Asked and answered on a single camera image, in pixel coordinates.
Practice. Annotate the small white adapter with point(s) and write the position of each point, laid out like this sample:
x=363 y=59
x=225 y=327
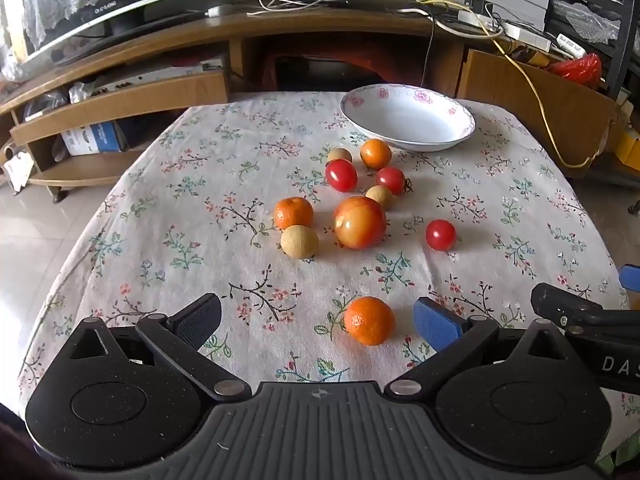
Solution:
x=220 y=10

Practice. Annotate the yellow box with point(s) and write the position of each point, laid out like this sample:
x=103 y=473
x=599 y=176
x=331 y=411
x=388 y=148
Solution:
x=627 y=145

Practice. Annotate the silver media player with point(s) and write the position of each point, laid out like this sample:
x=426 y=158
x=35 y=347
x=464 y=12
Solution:
x=150 y=77

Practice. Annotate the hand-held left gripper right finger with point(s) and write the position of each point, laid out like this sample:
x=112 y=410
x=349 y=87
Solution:
x=437 y=325

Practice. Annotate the white floral rim bowl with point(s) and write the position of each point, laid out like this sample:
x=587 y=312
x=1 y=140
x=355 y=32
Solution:
x=407 y=120

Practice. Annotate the bubble wrap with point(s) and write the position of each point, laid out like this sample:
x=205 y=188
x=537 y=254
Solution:
x=592 y=22

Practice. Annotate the flat screen television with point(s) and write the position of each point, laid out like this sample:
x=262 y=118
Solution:
x=90 y=15

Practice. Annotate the red cherry tomato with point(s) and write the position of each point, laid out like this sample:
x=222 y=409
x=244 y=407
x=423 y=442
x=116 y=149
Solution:
x=440 y=234
x=390 y=180
x=341 y=175

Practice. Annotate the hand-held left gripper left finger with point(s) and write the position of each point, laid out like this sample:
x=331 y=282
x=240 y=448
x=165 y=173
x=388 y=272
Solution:
x=200 y=317

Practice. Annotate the black power adapter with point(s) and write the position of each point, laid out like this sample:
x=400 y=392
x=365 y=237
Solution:
x=477 y=6

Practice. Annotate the black shelf rack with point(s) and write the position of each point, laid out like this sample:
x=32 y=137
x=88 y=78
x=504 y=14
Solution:
x=625 y=35

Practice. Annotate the white power strip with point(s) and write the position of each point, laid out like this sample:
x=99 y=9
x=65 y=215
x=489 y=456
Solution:
x=475 y=20

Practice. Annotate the wooden television cabinet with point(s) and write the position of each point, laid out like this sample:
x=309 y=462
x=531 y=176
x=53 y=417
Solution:
x=310 y=22

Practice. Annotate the floral tablecloth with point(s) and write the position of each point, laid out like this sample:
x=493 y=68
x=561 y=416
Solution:
x=200 y=200

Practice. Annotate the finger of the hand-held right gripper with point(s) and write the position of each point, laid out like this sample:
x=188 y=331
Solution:
x=632 y=277
x=555 y=300

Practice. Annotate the wooden board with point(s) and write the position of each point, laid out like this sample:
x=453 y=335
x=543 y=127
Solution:
x=550 y=110

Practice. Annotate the white bag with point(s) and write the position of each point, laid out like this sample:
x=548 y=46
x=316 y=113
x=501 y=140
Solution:
x=17 y=167

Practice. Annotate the mandarin orange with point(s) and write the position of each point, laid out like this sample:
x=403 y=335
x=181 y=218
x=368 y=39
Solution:
x=293 y=212
x=375 y=154
x=369 y=321

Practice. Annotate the tan longan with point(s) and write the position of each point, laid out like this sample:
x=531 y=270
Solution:
x=379 y=196
x=339 y=154
x=299 y=241

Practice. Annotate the red yellow apple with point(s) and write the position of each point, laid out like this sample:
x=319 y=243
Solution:
x=360 y=222

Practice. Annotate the blue white box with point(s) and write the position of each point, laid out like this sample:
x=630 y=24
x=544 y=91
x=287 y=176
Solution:
x=95 y=139

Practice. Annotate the crumpled brown packaging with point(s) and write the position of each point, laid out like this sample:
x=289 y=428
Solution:
x=525 y=55

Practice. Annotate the red plastic bag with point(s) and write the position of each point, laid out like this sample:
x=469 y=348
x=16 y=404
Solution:
x=577 y=66

